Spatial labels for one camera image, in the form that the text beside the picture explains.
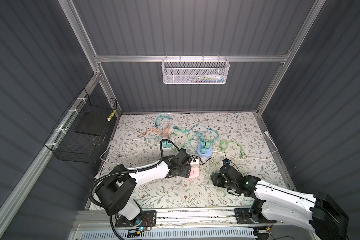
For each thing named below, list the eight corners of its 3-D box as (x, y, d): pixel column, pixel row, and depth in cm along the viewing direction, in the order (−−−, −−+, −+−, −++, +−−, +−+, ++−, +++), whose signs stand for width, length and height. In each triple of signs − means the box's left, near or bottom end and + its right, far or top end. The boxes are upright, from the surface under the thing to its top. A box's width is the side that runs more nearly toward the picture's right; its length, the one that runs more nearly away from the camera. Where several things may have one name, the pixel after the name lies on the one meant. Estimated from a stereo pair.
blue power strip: (197, 157, 97) (197, 154, 95) (196, 145, 103) (197, 142, 100) (213, 157, 97) (213, 154, 95) (211, 145, 103) (212, 142, 100)
